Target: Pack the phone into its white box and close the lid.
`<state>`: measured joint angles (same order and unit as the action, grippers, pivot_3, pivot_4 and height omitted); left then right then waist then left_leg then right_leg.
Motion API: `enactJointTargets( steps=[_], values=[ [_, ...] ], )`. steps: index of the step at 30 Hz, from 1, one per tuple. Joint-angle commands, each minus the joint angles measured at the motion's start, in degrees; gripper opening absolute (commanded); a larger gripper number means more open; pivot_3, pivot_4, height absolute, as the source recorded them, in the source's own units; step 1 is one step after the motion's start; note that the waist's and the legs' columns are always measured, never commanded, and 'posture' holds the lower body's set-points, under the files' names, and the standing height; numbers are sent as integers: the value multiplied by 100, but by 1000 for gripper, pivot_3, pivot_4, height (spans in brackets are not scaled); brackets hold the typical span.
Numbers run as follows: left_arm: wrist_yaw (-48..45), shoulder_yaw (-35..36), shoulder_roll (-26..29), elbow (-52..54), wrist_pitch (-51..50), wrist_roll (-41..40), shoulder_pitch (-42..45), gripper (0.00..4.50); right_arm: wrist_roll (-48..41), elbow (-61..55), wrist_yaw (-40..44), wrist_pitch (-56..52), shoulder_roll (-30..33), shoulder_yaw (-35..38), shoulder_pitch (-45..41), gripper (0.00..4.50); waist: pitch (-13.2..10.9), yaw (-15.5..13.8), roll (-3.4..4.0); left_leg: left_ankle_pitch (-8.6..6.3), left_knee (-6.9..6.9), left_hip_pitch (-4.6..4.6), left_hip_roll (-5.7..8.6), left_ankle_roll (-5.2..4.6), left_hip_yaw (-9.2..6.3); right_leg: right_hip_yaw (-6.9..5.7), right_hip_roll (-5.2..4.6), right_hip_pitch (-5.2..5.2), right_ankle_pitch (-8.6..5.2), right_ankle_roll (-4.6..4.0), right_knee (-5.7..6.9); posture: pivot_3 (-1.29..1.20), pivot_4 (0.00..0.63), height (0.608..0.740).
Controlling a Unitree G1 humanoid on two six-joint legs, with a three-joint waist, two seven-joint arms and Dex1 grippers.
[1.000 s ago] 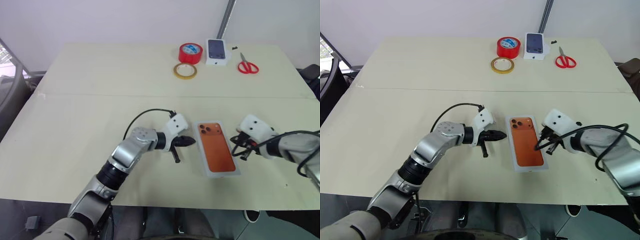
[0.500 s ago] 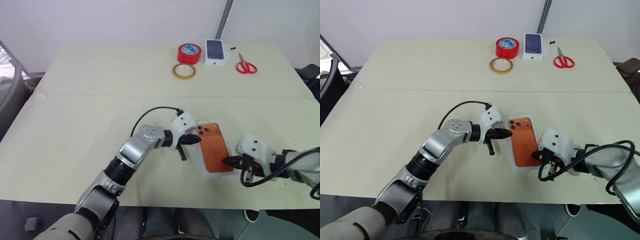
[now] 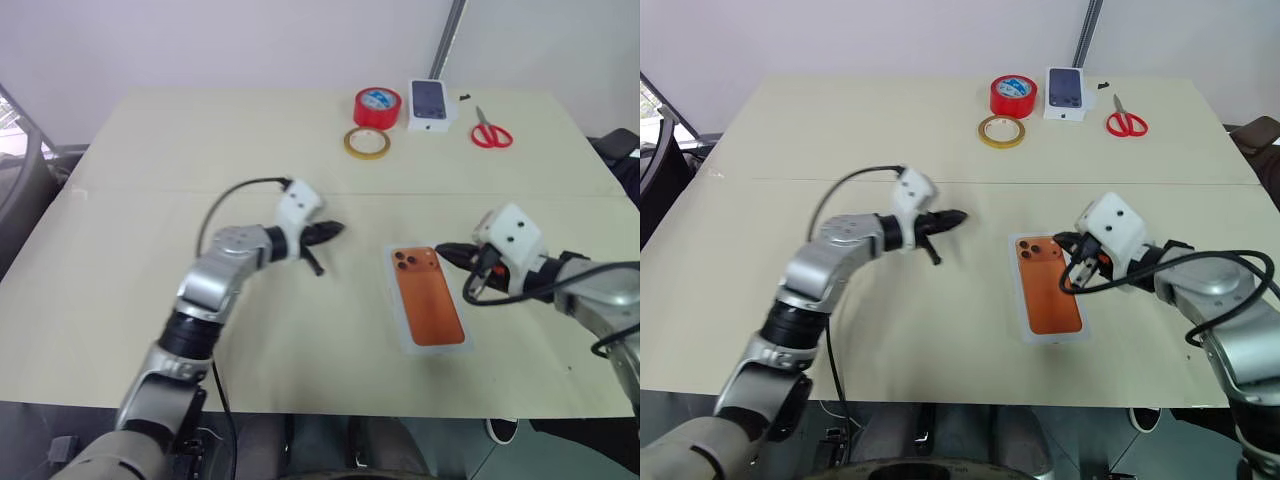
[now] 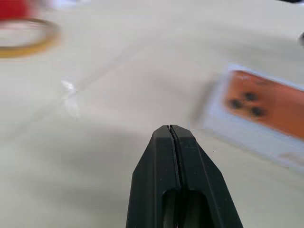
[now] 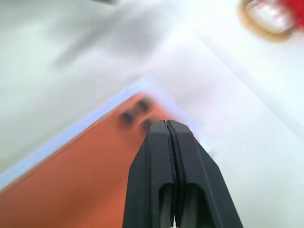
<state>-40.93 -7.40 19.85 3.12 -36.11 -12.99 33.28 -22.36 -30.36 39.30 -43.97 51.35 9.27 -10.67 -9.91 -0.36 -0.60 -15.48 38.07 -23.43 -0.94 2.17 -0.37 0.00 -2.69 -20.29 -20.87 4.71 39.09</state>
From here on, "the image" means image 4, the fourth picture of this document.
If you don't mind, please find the yellow tape roll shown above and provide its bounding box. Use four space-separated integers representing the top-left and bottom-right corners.
0 18 61 59

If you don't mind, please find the box tray with brown card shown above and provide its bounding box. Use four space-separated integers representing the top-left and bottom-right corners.
197 63 304 172

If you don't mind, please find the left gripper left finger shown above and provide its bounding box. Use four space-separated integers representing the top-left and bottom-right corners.
125 124 181 228

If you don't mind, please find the red tape roll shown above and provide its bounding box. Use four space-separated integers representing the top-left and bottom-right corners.
0 0 37 20

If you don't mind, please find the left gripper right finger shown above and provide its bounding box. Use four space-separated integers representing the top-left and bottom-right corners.
170 124 244 228

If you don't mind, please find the orange smartphone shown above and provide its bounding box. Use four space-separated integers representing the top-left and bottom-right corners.
222 70 304 141

